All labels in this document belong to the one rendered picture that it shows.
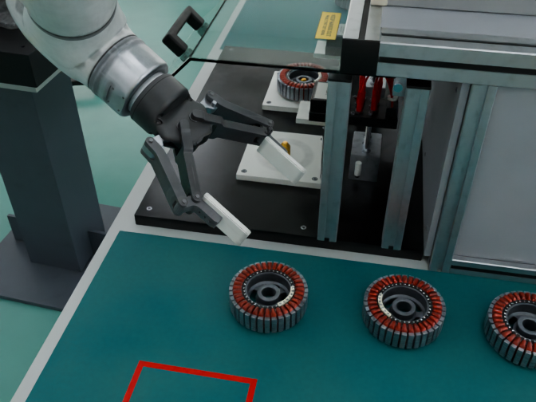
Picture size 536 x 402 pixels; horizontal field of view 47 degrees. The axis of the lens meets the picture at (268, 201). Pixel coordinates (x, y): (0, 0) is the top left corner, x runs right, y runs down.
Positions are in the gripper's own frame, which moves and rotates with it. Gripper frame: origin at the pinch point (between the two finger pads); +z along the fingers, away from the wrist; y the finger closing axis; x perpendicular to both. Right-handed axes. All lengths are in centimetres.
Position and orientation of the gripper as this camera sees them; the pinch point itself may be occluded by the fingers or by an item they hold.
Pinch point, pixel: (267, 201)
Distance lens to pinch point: 77.6
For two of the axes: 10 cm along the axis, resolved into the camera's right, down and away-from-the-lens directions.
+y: -5.2, 5.6, -6.5
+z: 7.4, 6.7, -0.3
